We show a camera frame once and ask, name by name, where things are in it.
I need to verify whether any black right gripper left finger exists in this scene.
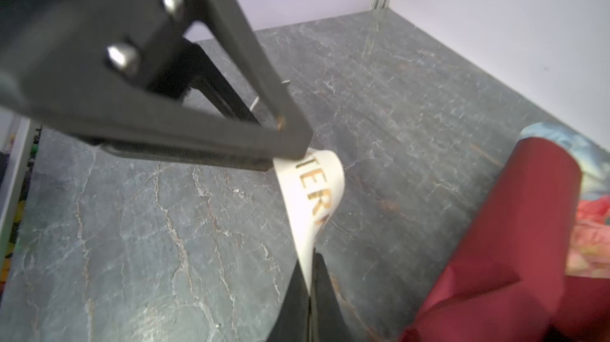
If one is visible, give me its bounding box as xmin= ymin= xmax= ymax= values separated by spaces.
xmin=266 ymin=261 xmax=310 ymax=342

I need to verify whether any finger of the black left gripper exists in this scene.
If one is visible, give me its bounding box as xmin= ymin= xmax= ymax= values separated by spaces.
xmin=1 ymin=0 xmax=313 ymax=171
xmin=147 ymin=39 xmax=259 ymax=124

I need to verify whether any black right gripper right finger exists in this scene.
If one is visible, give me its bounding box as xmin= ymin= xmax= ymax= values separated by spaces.
xmin=309 ymin=252 xmax=353 ymax=342

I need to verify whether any cream printed ribbon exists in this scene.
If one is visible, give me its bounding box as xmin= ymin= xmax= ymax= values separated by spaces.
xmin=273 ymin=148 xmax=345 ymax=292

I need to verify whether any dark red wrapping paper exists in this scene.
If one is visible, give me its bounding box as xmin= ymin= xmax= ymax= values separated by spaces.
xmin=401 ymin=138 xmax=609 ymax=341

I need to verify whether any white fake flower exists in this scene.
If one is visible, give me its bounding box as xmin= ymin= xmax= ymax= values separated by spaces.
xmin=518 ymin=122 xmax=609 ymax=201

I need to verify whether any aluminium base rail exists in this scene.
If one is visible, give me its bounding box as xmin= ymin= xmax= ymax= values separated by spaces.
xmin=1 ymin=110 xmax=41 ymax=291

